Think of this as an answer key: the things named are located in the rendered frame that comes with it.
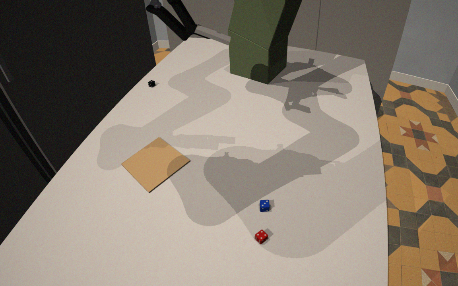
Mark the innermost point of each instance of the red die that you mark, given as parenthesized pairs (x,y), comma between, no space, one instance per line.
(261,237)

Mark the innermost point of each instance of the tan flat square mat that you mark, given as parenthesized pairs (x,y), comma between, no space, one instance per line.
(154,164)

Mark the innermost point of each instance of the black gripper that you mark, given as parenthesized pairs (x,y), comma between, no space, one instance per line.
(189,28)

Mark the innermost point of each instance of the blue die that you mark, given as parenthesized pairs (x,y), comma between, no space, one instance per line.
(264,205)

